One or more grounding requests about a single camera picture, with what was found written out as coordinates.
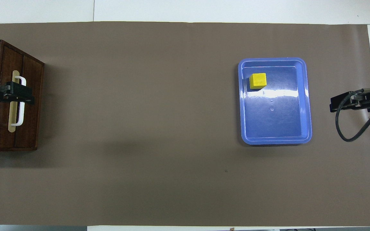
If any blue plastic tray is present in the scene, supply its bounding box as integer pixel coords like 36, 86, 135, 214
238, 57, 313, 145

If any yellow cube block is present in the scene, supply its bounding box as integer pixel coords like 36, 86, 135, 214
249, 73, 267, 90

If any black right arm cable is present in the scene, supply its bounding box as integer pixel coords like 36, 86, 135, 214
335, 89, 370, 145

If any brown paper table mat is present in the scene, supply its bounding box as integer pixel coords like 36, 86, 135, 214
0, 21, 370, 227

